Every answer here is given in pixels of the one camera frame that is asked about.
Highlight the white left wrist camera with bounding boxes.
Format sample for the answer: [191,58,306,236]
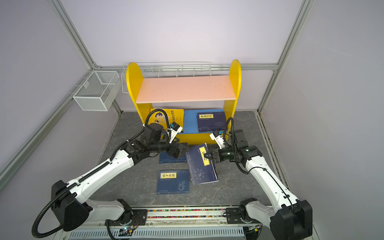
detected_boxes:
[168,122,183,144]

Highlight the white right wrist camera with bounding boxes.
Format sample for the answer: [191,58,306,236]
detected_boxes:
[210,130,225,149]

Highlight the white mesh basket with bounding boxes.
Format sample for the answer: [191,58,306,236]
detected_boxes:
[73,71,122,112]

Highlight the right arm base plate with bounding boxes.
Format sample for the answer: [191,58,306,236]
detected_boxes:
[223,207,261,224]

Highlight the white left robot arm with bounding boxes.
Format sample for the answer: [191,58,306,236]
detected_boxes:
[32,122,186,239]

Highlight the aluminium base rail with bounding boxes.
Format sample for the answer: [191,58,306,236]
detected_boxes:
[54,204,268,240]

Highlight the yellow bookshelf with coloured shelves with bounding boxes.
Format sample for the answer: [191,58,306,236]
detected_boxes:
[125,59,242,147]

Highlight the aluminium frame rail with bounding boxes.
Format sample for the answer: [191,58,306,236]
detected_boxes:
[1,1,118,196]

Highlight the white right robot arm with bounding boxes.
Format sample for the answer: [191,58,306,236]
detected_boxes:
[205,130,313,240]

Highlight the blue book yellow label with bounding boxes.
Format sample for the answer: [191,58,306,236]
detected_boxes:
[159,143,188,164]

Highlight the white wire rack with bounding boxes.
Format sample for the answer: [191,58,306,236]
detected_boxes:
[137,62,213,79]

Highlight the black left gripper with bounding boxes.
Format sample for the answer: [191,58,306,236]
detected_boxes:
[150,134,190,159]

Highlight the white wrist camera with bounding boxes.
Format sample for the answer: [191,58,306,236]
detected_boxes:
[168,122,183,144]
[210,130,225,149]

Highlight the blue book bottom stack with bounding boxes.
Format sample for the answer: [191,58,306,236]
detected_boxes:
[156,170,190,195]

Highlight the yellow cartoon book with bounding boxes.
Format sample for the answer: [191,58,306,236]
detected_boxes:
[148,109,185,129]

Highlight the blue book stack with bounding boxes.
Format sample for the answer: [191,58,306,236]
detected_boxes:
[197,112,227,133]
[156,170,190,195]

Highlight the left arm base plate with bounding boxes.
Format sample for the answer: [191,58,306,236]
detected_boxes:
[105,209,148,227]

